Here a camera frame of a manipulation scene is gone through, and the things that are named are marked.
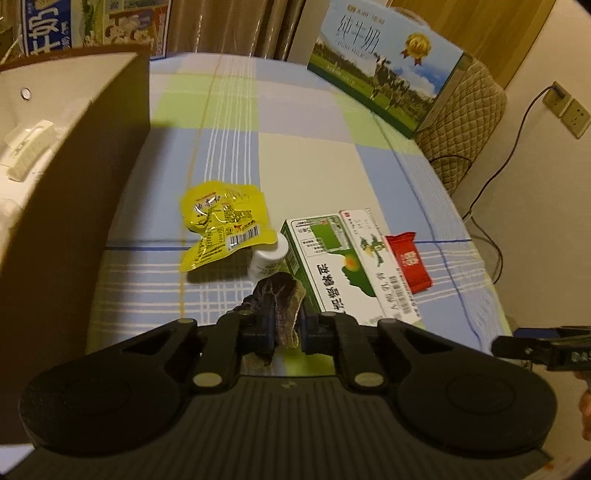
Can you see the brown patterned curtain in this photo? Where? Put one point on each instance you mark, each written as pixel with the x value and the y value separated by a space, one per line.
pixel 231 23

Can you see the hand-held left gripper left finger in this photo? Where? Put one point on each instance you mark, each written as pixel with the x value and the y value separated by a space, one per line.
pixel 256 339

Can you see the beige wall socket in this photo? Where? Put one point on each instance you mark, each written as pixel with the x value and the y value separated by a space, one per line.
pixel 577 117
pixel 556 99

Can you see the red snack packet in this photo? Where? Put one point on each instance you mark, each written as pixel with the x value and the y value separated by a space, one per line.
pixel 408 263

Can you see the dark hair scrunchie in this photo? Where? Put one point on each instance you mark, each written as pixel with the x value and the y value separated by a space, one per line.
pixel 281 304

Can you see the white hair claw clip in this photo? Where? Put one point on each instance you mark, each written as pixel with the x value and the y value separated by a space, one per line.
pixel 27 145

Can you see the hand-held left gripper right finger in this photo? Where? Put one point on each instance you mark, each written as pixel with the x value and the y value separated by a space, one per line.
pixel 314 339

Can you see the person's right hand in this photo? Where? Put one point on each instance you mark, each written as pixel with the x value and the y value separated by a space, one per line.
pixel 585 415

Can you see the green medicine box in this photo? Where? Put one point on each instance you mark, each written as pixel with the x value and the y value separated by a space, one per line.
pixel 318 258

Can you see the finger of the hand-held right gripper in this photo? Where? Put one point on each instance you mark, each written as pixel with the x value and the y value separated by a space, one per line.
pixel 512 348
pixel 538 332

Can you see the chair with quilted cover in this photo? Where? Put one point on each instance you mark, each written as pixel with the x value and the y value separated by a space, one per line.
pixel 471 129

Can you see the tan curtain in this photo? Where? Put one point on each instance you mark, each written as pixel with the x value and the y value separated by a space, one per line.
pixel 485 32

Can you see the yellow snack packet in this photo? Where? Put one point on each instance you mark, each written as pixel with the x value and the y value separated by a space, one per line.
pixel 217 226

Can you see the white ointment tube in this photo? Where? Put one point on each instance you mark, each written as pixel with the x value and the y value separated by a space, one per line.
pixel 270 251

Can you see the white green milk carton case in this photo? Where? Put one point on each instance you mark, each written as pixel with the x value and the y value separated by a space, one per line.
pixel 369 69

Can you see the brown cardboard storage box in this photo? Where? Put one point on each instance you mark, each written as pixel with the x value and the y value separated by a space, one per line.
pixel 69 230

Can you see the blue milk carton case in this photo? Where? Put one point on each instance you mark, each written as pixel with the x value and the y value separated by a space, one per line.
pixel 115 23

